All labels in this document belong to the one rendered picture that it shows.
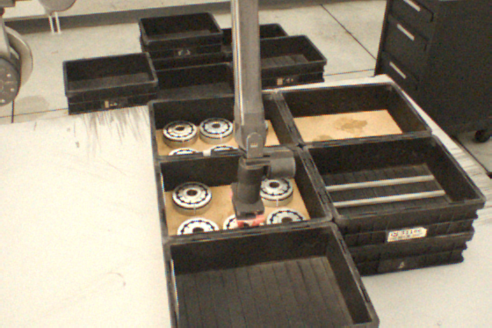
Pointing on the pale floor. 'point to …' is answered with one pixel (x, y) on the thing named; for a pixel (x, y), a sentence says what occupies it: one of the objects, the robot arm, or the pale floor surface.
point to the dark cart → (441, 47)
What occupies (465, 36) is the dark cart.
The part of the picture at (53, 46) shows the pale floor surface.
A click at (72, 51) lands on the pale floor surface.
